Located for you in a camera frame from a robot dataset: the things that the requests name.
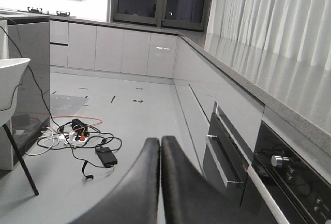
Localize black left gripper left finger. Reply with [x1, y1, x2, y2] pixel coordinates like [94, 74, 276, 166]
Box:
[72, 138, 160, 223]

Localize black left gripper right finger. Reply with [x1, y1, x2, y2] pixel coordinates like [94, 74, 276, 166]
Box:
[161, 136, 276, 223]

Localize black power adapter brick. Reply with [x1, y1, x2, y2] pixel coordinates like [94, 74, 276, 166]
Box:
[95, 147, 117, 168]

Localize white power strip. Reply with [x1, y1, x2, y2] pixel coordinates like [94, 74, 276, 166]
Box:
[58, 131, 86, 147]

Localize grey kitchen cabinets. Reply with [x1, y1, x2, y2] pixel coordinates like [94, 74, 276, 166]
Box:
[49, 19, 265, 183]

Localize silver oven knob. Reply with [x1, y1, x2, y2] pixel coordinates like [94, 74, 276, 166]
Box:
[271, 155, 290, 168]

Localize black built-in oven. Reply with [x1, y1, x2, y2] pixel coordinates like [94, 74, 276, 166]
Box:
[245, 120, 330, 223]

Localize white chair with black legs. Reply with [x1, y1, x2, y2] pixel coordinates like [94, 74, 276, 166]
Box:
[1, 58, 39, 196]

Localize black gas hob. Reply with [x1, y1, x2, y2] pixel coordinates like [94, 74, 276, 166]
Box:
[17, 7, 75, 18]

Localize dark framed window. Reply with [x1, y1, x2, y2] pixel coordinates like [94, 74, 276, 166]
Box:
[107, 0, 212, 32]

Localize grey kitchen island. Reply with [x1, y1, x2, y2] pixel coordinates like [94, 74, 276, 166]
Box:
[1, 14, 50, 155]

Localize white pleated curtain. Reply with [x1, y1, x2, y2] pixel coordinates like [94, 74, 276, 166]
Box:
[207, 0, 330, 70]

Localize silver drawer handle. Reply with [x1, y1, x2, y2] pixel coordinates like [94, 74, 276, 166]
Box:
[203, 135, 244, 189]

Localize orange extension cable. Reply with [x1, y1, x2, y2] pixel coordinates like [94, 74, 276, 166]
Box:
[50, 115, 103, 128]

